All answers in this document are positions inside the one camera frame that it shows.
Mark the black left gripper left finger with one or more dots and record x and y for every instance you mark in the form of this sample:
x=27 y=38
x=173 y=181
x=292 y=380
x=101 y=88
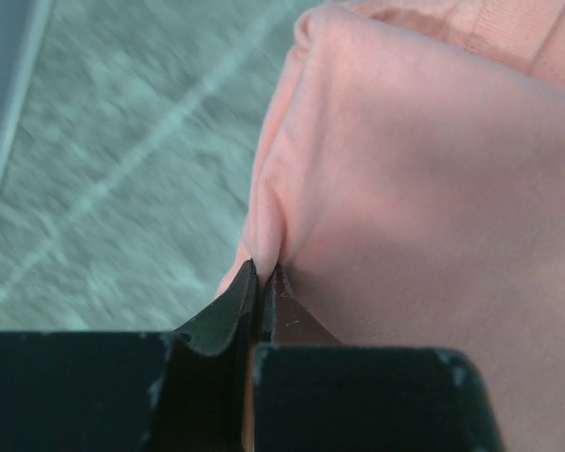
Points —
x=201 y=403

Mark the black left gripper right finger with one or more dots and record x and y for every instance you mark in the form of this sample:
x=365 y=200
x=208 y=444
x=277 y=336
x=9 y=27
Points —
x=292 y=391

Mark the salmon pink t shirt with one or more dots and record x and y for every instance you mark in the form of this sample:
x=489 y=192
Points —
x=410 y=178

